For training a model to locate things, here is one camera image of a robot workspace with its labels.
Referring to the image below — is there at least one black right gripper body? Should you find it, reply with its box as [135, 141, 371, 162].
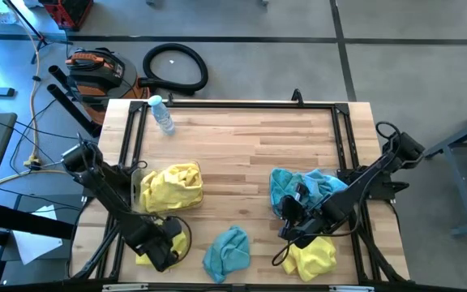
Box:
[278, 206, 340, 249]

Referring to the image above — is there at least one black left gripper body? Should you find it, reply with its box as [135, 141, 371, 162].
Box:
[135, 217, 186, 273]

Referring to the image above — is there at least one blue microfiber towel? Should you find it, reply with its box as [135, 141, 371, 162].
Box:
[296, 168, 349, 204]

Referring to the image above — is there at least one clear plastic bin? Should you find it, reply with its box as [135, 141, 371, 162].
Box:
[269, 165, 350, 220]
[131, 161, 205, 215]

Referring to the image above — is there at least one clear water bottle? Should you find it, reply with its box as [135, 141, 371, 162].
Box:
[147, 94, 177, 137]

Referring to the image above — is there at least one white paper sheet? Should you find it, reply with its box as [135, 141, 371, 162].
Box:
[12, 204, 64, 266]

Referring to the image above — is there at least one black vacuum wand tube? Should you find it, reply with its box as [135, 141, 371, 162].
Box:
[46, 84, 101, 137]
[48, 64, 80, 102]

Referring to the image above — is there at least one orange black shop vacuum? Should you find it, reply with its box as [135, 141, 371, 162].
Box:
[65, 47, 152, 127]

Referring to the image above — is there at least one black tripod stand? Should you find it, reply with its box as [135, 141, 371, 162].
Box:
[2, 0, 72, 65]

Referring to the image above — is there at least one red black tool box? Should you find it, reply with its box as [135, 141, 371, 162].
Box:
[38, 0, 95, 32]

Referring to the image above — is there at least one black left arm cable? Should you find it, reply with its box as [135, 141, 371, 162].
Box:
[168, 214, 193, 264]

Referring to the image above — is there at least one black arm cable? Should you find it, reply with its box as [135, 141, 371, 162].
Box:
[168, 214, 193, 264]
[271, 119, 403, 268]

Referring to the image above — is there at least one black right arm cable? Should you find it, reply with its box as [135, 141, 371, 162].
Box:
[271, 119, 403, 268]

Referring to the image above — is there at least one white metal bracket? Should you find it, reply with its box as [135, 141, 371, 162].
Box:
[101, 283, 150, 292]
[328, 285, 375, 292]

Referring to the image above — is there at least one black aluminium table frame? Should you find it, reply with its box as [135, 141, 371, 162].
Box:
[65, 88, 411, 292]

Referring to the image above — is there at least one black vacuum hose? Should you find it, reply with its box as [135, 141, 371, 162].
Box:
[138, 42, 209, 97]

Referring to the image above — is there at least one yellow extension cord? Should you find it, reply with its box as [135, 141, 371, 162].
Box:
[0, 0, 66, 187]

